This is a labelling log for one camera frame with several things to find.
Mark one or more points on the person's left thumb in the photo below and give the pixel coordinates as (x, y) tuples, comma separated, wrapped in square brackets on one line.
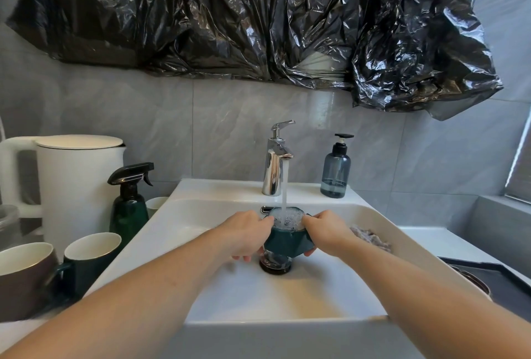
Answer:
[(265, 222)]

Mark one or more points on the dark green mug white inside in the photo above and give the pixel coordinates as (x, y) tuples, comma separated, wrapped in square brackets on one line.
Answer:
[(89, 261)]

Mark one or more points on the white electric kettle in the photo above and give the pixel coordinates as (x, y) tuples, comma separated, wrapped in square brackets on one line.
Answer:
[(70, 188)]

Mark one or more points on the black plastic sheet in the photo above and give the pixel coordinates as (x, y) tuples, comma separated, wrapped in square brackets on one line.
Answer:
[(249, 18)]

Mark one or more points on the white ceramic sink basin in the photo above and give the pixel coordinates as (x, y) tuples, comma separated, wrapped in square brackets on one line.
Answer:
[(249, 292)]

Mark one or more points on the person's right thumb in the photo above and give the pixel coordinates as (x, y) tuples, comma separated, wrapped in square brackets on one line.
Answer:
[(315, 217)]

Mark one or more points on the pale green mug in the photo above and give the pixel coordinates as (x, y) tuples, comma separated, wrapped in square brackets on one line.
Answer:
[(155, 205)]

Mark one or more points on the black tray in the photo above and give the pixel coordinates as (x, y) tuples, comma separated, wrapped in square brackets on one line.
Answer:
[(498, 284)]

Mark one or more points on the person's right forearm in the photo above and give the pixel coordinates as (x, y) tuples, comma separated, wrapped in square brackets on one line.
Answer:
[(431, 300)]

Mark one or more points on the dark sink drain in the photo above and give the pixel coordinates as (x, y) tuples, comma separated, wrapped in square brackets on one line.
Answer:
[(274, 264)]

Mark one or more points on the person's left hand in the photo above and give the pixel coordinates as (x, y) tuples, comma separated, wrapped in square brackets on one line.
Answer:
[(242, 232)]

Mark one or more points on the person's right hand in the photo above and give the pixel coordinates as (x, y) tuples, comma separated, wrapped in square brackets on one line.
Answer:
[(332, 232)]

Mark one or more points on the grey cleaning cloth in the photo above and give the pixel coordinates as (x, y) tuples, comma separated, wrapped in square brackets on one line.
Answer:
[(371, 237)]

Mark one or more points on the clear plastic container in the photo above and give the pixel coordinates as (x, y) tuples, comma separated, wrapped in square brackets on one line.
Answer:
[(8, 226)]

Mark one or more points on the dark green mug with suds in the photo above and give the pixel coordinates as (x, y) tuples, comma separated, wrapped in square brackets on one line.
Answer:
[(286, 240)]

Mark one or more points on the dark green spray bottle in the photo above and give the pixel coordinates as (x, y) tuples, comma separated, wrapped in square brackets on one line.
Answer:
[(128, 213)]

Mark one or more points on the grey-blue pump soap bottle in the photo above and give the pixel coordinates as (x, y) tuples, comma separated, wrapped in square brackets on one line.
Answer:
[(335, 172)]

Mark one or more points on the brown rimmed dish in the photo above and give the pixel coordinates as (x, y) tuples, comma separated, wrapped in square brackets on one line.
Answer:
[(473, 280)]

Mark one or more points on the chrome faucet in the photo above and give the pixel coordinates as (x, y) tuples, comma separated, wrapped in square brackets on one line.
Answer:
[(273, 163)]

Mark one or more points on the person's left forearm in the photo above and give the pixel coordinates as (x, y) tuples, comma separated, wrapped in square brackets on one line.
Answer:
[(137, 292)]

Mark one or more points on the brown mug white inside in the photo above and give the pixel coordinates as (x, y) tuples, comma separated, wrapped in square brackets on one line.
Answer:
[(25, 284)]

